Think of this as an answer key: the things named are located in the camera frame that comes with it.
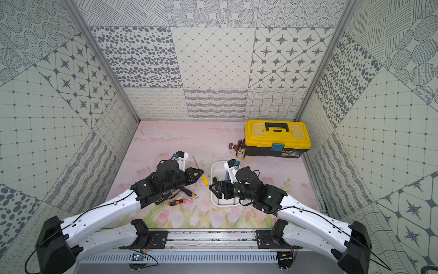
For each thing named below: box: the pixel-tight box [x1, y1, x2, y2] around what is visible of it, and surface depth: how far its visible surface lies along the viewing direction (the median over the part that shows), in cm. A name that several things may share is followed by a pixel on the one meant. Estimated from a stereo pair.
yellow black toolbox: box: [244, 119, 312, 159], surface depth 94 cm
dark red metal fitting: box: [228, 139, 243, 156], surface depth 106 cm
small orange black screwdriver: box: [168, 196, 200, 207], surface depth 85 cm
